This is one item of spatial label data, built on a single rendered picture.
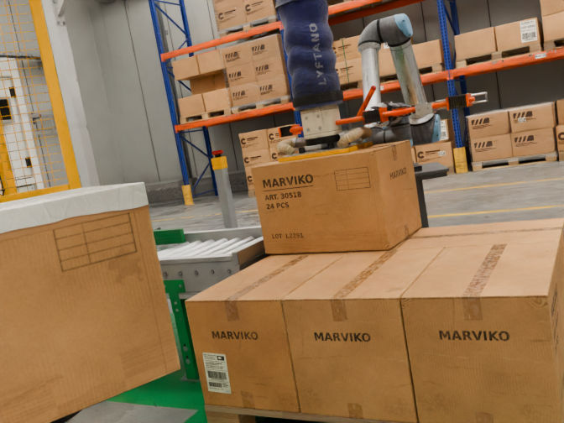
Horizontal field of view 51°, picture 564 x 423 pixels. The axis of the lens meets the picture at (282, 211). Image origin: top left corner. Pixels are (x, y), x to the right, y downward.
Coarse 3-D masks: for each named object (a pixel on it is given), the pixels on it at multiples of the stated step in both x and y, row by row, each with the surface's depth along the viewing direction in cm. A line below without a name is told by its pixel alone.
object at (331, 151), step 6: (330, 144) 248; (300, 150) 255; (318, 150) 253; (324, 150) 247; (330, 150) 245; (336, 150) 243; (342, 150) 242; (348, 150) 241; (354, 150) 246; (288, 156) 256; (294, 156) 253; (300, 156) 251; (306, 156) 250; (312, 156) 249; (318, 156) 248
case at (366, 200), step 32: (320, 160) 241; (352, 160) 233; (384, 160) 234; (256, 192) 260; (288, 192) 252; (320, 192) 244; (352, 192) 236; (384, 192) 232; (416, 192) 263; (288, 224) 255; (320, 224) 247; (352, 224) 239; (384, 224) 231; (416, 224) 260
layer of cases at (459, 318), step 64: (320, 256) 244; (384, 256) 225; (448, 256) 208; (512, 256) 194; (192, 320) 210; (256, 320) 197; (320, 320) 185; (384, 320) 175; (448, 320) 166; (512, 320) 157; (256, 384) 202; (320, 384) 190; (384, 384) 179; (448, 384) 169; (512, 384) 161
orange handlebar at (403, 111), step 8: (432, 104) 233; (440, 104) 231; (384, 112) 242; (392, 112) 241; (400, 112) 239; (408, 112) 238; (344, 120) 251; (352, 120) 249; (360, 120) 248; (296, 128) 262
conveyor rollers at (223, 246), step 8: (208, 240) 333; (224, 240) 328; (232, 240) 321; (240, 240) 325; (248, 240) 316; (256, 240) 308; (160, 248) 336; (168, 248) 329; (176, 248) 333; (184, 248) 325; (192, 248) 318; (200, 248) 310; (208, 248) 314; (216, 248) 306; (224, 248) 298; (232, 248) 302; (160, 256) 309; (168, 256) 312; (176, 256) 305
